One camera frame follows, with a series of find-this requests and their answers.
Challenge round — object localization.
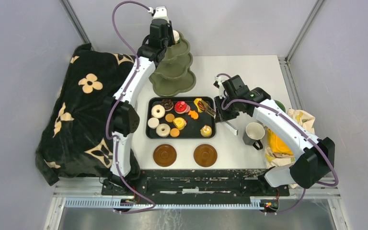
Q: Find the white cake block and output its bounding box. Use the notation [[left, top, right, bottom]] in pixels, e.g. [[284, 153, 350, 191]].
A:
[[173, 30, 181, 44]]

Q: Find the yellow cream cupcake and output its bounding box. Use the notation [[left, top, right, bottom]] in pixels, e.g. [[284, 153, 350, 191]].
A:
[[200, 125, 212, 138]]

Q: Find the orange fish-shaped pastry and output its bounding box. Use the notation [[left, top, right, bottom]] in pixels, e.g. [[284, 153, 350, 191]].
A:
[[188, 110, 199, 120]]

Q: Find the yellow swirl roll cake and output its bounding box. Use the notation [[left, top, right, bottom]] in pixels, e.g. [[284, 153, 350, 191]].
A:
[[172, 117, 187, 130]]

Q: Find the yellow layered cake slice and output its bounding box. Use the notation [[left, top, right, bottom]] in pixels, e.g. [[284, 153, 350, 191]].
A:
[[194, 98, 208, 113]]

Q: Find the red glazed donut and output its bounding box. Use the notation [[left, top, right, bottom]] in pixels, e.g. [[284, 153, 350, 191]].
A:
[[174, 101, 191, 114]]

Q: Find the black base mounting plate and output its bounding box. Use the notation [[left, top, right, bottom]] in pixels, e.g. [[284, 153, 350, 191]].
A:
[[103, 169, 290, 197]]

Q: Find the white round cake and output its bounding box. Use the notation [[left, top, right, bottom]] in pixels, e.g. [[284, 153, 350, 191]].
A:
[[147, 117, 160, 129]]

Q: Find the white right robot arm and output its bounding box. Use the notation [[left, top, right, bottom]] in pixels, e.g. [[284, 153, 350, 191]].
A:
[[214, 73, 339, 196]]

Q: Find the black rectangular tray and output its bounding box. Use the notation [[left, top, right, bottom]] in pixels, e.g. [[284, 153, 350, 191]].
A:
[[145, 96, 216, 139]]

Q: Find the brown wooden coaster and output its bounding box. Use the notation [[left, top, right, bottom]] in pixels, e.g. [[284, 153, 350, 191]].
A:
[[193, 144, 218, 167], [153, 144, 177, 167]]

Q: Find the chocolate sprinkle donut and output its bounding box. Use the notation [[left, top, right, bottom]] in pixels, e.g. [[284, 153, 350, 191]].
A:
[[160, 99, 174, 112]]

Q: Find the black floral plush blanket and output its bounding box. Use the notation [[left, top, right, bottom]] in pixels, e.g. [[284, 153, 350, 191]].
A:
[[35, 43, 135, 185]]

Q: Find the brown wooden coaster left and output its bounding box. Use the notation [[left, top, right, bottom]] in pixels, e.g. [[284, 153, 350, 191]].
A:
[[153, 144, 177, 167]]

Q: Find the grey mug white inside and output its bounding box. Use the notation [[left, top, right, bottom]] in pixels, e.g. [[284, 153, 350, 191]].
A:
[[242, 122, 265, 150]]

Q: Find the round tan biscuit lower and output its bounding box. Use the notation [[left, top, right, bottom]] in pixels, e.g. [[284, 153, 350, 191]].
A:
[[170, 128, 180, 138]]

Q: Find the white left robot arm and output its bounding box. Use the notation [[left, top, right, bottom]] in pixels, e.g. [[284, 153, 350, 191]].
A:
[[105, 6, 175, 195]]

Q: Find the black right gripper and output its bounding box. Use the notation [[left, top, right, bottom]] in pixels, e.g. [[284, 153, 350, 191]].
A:
[[214, 94, 240, 122]]

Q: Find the green three-tier serving stand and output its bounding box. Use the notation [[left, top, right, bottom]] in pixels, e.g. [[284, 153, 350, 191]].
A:
[[149, 32, 196, 97]]

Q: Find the brown wooden coaster right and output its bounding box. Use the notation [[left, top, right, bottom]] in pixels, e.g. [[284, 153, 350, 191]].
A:
[[193, 144, 218, 167]]

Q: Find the white glazed donut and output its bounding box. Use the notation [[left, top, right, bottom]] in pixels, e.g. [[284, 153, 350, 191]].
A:
[[151, 104, 165, 119], [156, 124, 171, 138]]

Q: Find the round tan biscuit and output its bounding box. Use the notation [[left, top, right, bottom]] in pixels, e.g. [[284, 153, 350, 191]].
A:
[[165, 113, 175, 123], [170, 128, 180, 138]]

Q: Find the steel tongs white handle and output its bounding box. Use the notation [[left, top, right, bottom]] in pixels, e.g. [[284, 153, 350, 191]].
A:
[[206, 105, 239, 136]]

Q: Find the round tan biscuit upper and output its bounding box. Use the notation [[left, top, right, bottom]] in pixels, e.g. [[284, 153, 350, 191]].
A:
[[165, 113, 175, 123]]

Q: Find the patterned white yellow cloth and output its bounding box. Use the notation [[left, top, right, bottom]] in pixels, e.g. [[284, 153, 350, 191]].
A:
[[264, 109, 316, 169]]

